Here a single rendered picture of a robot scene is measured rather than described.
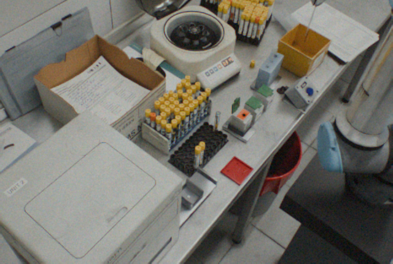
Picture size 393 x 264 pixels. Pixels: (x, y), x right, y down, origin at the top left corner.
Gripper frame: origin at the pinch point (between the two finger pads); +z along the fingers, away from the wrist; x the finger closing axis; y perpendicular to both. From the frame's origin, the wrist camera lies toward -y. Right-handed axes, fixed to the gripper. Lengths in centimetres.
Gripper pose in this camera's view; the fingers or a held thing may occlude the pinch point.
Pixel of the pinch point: (317, 1)
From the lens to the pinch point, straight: 139.6
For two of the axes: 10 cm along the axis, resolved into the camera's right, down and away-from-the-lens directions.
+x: 7.6, 5.4, -3.6
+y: -6.5, 5.6, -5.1
